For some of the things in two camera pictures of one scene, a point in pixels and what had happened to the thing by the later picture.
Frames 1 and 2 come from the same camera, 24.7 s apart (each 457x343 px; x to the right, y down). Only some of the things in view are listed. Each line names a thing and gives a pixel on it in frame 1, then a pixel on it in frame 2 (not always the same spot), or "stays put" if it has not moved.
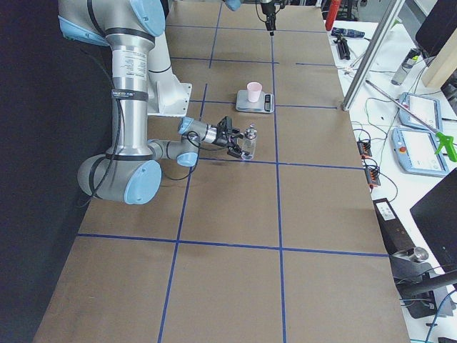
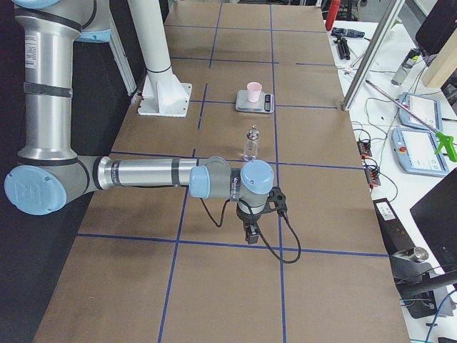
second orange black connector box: [373, 176] stays put
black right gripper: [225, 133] to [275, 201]
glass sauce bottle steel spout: [249, 142] stays put
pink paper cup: [253, 88] stays put
